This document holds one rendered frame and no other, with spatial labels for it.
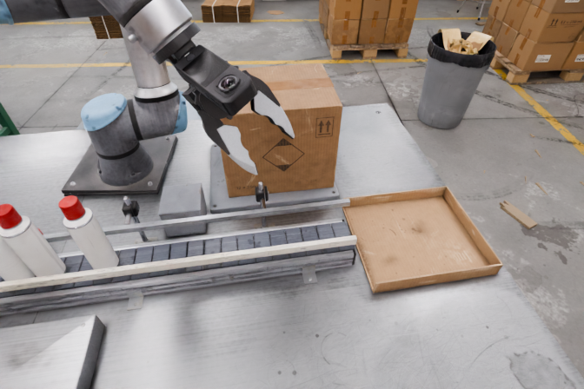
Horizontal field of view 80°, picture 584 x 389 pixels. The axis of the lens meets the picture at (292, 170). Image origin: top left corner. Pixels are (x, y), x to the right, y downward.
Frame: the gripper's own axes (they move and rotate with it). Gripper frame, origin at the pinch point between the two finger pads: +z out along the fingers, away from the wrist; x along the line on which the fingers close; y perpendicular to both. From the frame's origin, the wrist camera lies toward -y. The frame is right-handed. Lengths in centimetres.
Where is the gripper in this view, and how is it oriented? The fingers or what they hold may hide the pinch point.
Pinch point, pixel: (273, 151)
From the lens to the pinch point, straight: 51.8
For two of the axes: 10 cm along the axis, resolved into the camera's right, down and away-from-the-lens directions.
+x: -6.9, 7.0, -1.9
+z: 5.8, 6.9, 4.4
